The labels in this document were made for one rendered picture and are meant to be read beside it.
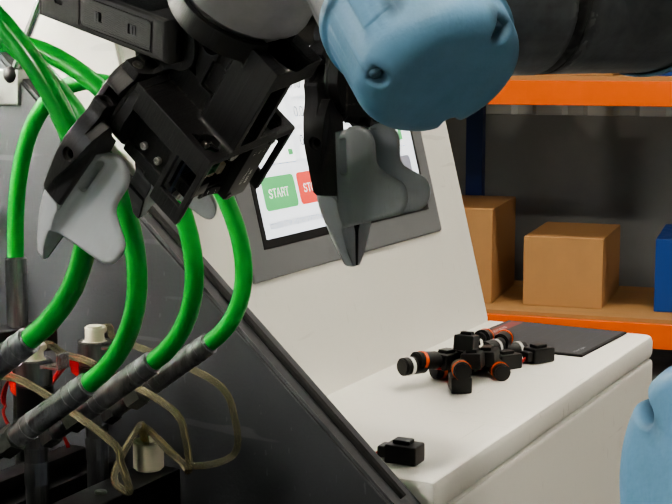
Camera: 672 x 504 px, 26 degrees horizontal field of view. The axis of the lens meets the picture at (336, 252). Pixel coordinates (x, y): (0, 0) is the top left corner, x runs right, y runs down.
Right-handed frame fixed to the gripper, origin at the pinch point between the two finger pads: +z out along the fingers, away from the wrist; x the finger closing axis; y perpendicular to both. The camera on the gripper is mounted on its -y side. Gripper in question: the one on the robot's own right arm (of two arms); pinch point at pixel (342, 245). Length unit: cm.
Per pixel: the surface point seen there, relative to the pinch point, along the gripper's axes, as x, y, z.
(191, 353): 11.2, -19.0, 11.2
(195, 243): 3.8, -13.7, 1.2
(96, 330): 11.6, -28.4, 10.2
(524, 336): 83, -16, 22
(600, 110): 617, -166, 18
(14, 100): 18.8, -42.0, -8.1
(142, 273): -4.2, -12.9, 2.2
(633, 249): 618, -147, 86
